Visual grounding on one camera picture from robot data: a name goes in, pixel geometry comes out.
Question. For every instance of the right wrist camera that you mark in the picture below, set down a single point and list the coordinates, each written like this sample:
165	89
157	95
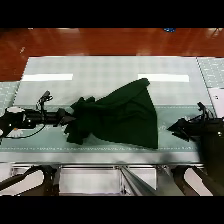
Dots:
201	107

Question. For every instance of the white garment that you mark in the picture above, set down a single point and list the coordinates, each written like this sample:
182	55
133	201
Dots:
218	100

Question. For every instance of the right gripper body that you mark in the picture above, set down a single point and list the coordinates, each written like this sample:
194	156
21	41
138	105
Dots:
186	128

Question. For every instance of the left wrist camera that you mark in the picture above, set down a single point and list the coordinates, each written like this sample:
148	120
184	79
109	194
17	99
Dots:
45	95

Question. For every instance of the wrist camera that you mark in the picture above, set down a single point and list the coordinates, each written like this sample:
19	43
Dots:
201	107
45	95

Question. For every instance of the dark green garment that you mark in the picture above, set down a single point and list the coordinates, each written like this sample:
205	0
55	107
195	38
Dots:
126	116

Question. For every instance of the silver frame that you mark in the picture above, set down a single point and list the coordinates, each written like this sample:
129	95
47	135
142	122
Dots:
133	181

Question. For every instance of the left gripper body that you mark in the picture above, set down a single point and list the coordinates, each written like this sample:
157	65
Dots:
63	117

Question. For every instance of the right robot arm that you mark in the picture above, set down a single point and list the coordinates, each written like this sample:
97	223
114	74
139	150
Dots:
186	180

